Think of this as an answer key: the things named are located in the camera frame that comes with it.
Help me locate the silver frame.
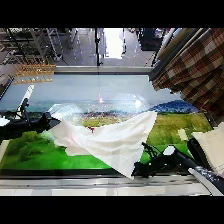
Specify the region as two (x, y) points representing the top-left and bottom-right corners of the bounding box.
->
(0, 174), (214, 197)

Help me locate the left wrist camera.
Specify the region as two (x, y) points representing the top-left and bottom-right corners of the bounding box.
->
(18, 97), (32, 122)

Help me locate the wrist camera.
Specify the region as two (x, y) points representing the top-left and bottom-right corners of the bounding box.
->
(141, 142), (163, 161)
(18, 97), (32, 122)

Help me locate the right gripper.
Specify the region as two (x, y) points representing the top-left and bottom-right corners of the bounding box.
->
(132, 159), (158, 178)

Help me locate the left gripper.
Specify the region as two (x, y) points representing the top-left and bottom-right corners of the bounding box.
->
(37, 112), (62, 133)

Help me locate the checked shirt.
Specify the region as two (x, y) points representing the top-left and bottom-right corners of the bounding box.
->
(149, 28), (224, 118)

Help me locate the white garment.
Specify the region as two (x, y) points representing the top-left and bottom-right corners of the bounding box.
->
(50, 110), (158, 180)

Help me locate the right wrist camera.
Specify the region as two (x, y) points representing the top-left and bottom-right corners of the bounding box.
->
(141, 142), (163, 161)

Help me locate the cream garment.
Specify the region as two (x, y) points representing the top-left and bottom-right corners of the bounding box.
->
(191, 121), (224, 178)

